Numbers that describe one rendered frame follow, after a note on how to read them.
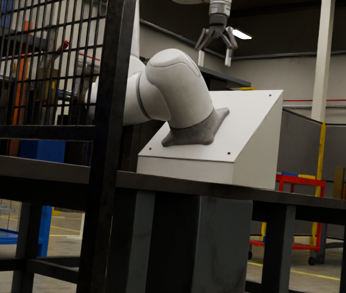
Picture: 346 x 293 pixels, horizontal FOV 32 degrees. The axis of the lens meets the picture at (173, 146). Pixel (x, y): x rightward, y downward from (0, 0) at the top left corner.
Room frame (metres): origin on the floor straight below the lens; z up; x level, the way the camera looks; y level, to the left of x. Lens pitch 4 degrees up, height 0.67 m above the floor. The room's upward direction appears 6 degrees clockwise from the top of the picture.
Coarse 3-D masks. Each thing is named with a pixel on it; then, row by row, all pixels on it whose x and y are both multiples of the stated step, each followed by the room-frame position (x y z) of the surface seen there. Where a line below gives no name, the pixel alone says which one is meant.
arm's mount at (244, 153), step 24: (216, 96) 2.04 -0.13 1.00; (240, 96) 1.98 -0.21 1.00; (264, 96) 1.93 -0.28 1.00; (240, 120) 1.87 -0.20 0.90; (264, 120) 1.83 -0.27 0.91; (216, 144) 1.81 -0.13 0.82; (240, 144) 1.77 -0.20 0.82; (264, 144) 1.84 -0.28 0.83; (144, 168) 1.92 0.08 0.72; (168, 168) 1.86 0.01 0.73; (192, 168) 1.80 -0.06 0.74; (216, 168) 1.75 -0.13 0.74; (240, 168) 1.75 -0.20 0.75; (264, 168) 1.86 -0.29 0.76
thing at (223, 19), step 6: (210, 18) 2.52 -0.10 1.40; (216, 18) 2.49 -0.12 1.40; (222, 18) 2.49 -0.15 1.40; (210, 24) 2.52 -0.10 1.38; (216, 24) 2.51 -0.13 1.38; (222, 24) 2.50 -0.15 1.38; (210, 30) 2.54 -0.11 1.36; (216, 30) 2.52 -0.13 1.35; (222, 30) 2.50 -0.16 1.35; (216, 36) 2.52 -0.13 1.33
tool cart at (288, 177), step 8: (280, 176) 6.16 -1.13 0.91; (288, 176) 6.21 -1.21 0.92; (296, 176) 6.46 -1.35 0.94; (304, 176) 6.59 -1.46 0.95; (312, 176) 6.62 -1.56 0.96; (280, 184) 6.16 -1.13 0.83; (296, 184) 6.92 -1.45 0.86; (304, 184) 6.59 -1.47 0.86; (312, 184) 6.48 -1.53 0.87; (320, 184) 6.57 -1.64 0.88; (320, 224) 6.62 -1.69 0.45; (320, 232) 6.63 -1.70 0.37; (264, 240) 6.36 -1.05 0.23; (296, 248) 6.36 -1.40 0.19; (304, 248) 6.45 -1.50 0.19; (312, 248) 6.54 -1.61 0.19; (248, 256) 6.48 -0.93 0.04; (312, 256) 6.60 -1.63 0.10; (312, 264) 6.61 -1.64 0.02
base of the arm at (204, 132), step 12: (228, 108) 1.93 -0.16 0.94; (204, 120) 1.84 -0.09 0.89; (216, 120) 1.87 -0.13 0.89; (180, 132) 1.86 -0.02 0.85; (192, 132) 1.84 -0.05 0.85; (204, 132) 1.85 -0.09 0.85; (216, 132) 1.86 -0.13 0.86; (168, 144) 1.90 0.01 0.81; (180, 144) 1.88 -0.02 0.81; (192, 144) 1.86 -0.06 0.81; (204, 144) 1.83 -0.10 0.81
